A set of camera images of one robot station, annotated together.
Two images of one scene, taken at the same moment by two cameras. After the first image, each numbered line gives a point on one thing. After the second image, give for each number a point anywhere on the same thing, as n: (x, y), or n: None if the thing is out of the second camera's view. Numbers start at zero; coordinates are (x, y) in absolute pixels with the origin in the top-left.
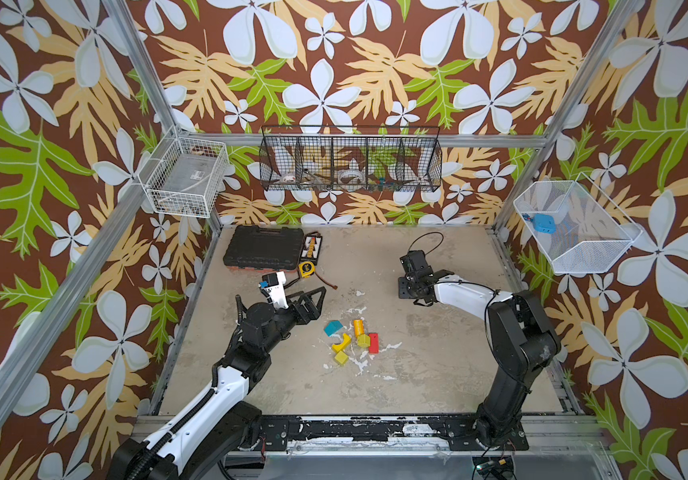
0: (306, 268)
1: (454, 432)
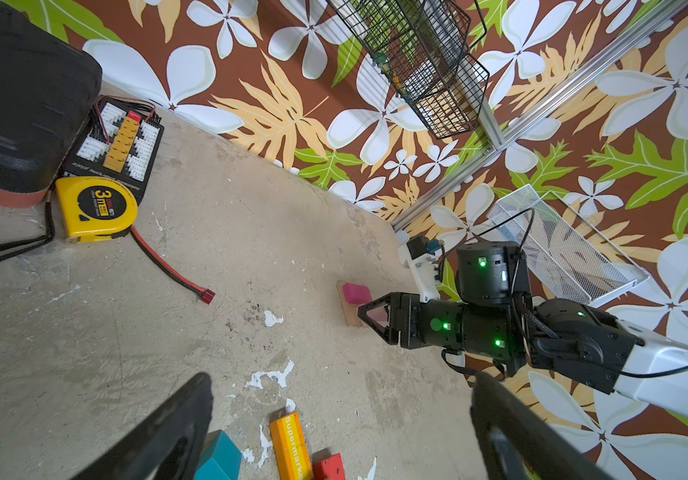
0: (93, 208)
1: None
